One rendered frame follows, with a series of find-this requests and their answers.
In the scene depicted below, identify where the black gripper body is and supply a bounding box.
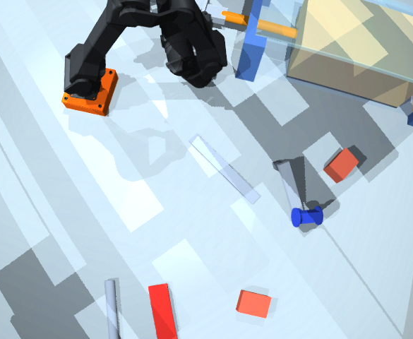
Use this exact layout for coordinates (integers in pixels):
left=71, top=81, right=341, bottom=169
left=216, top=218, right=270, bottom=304
left=156, top=0, right=190, bottom=53

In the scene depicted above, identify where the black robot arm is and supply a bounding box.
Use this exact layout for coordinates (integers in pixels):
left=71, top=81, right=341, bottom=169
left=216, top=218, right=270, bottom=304
left=64, top=0, right=227, bottom=101

